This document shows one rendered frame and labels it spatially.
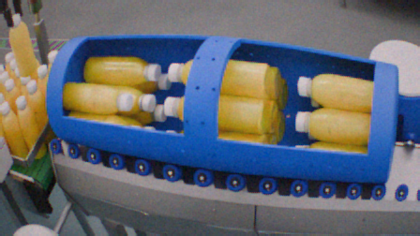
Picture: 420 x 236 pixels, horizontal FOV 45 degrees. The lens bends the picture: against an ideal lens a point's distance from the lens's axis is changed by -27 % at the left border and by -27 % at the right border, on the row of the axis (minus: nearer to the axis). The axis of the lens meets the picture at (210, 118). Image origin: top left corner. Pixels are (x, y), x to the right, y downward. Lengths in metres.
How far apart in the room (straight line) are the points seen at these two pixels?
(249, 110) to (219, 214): 0.29
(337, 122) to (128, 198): 0.59
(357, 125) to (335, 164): 0.09
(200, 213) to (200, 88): 0.34
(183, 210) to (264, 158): 0.32
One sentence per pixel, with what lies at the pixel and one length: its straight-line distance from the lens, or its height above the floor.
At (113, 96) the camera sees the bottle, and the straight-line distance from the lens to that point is 1.45.
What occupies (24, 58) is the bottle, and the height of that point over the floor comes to 1.25.
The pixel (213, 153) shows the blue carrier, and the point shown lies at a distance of 1.32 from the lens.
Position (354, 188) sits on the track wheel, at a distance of 1.36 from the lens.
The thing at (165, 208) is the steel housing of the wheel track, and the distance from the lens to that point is 1.55.
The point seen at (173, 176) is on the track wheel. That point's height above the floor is 0.96.
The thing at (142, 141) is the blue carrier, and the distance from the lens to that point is 1.38.
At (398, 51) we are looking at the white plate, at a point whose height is 1.04.
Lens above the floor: 1.97
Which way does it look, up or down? 39 degrees down
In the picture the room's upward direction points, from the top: 12 degrees counter-clockwise
